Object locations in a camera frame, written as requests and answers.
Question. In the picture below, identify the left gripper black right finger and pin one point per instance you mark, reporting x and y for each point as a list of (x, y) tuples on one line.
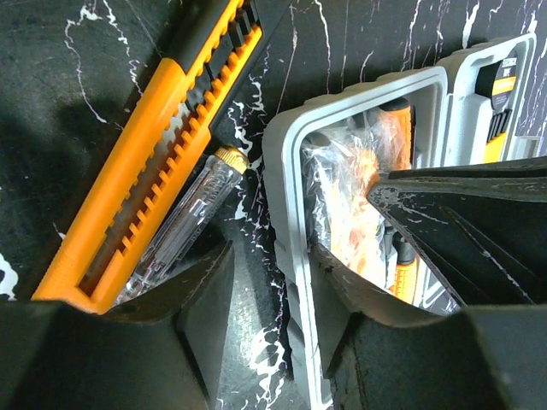
[(381, 353)]

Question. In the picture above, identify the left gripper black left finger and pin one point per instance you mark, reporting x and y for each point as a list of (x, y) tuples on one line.
[(161, 350)]

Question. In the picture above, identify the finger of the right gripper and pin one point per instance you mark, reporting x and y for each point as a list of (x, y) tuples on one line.
[(481, 229)]

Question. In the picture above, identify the orange black screwdriver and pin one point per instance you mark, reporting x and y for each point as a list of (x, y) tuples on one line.
[(405, 113), (401, 278)]

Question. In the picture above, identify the clear test pen screwdriver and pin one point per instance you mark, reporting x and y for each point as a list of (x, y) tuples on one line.
[(221, 172)]

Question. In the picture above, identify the orange pliers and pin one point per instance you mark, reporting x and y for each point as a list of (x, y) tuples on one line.
[(339, 164)]

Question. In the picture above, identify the grey plastic tool case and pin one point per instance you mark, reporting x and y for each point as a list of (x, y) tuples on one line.
[(448, 130)]

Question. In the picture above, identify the orange utility knife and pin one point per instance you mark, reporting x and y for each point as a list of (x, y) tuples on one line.
[(154, 155)]

